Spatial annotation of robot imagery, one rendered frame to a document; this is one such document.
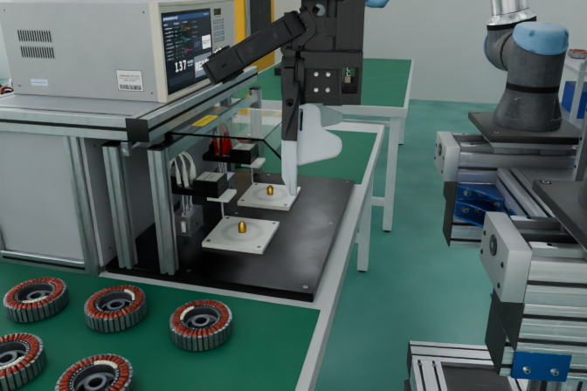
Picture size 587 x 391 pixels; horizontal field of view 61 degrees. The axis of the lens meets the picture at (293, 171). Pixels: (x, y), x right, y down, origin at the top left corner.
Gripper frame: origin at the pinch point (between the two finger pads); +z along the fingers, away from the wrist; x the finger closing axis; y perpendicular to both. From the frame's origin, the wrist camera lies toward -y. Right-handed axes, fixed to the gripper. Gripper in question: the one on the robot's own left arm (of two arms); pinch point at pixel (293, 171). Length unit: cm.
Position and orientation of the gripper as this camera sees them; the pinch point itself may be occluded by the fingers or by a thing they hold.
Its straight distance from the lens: 56.8
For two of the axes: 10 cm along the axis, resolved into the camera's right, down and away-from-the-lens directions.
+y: 9.9, 0.4, -1.0
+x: 1.0, -3.5, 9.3
